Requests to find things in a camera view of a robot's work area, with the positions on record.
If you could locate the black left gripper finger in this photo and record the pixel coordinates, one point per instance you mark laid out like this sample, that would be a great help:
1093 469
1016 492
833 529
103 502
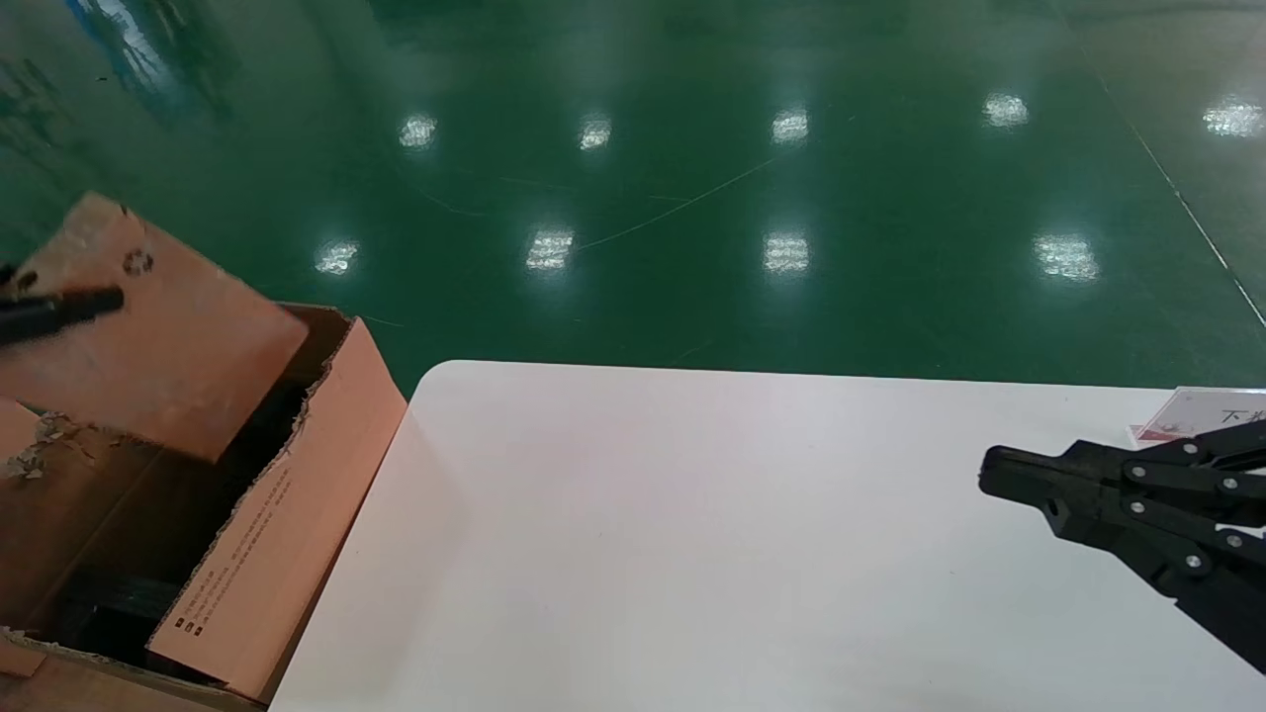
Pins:
59 311

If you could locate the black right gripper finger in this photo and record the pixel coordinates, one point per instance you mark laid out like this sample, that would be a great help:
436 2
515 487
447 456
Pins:
1187 465
1207 578

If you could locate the big brown cardboard box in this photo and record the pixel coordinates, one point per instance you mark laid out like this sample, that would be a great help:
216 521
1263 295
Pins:
287 534

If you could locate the white and red card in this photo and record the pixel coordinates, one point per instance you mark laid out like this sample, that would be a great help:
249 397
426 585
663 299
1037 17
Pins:
1197 413

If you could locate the black foam insert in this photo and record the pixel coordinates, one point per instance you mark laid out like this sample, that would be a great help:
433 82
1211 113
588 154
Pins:
114 618

